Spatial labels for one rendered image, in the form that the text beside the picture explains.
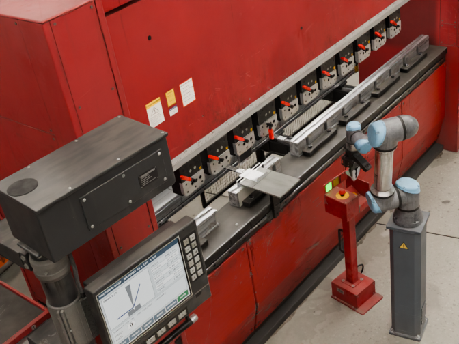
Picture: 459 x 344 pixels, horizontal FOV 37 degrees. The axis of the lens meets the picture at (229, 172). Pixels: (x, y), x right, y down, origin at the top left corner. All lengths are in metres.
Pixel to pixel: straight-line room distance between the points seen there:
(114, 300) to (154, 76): 1.08
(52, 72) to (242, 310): 1.90
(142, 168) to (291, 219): 1.83
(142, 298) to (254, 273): 1.47
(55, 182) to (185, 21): 1.20
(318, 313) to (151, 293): 2.02
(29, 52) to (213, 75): 1.07
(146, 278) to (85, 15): 0.90
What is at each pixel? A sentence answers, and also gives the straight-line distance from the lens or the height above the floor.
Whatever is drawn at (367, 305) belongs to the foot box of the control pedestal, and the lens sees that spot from 4.21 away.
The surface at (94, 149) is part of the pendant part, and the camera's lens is 2.15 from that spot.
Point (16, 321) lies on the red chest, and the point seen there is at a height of 0.98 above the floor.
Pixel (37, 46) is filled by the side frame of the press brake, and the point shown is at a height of 2.21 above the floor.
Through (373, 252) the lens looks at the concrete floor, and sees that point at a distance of 4.59.
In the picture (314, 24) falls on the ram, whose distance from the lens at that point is 3.81.
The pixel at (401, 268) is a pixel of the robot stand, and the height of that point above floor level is 0.51.
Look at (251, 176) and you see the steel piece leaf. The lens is 3.60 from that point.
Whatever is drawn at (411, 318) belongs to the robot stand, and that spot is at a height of 0.16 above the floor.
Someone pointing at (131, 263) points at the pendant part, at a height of 1.60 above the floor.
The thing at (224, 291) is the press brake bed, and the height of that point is 0.60.
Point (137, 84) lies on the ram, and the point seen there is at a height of 1.82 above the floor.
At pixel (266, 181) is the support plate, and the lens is 3.54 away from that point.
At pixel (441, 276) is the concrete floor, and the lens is 4.43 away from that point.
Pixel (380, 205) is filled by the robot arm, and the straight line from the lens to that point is 3.39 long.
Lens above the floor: 2.95
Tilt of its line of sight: 32 degrees down
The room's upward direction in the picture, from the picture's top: 10 degrees counter-clockwise
